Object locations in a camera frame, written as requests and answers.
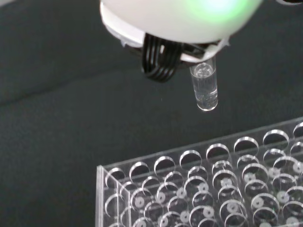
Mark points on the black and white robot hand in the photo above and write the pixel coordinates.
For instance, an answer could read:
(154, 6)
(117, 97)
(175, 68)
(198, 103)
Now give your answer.
(170, 21)

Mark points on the clear acrylic test tube rack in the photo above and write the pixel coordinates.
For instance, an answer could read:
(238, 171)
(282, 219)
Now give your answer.
(213, 184)

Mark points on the black bench cloth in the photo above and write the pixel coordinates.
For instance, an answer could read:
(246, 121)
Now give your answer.
(59, 106)

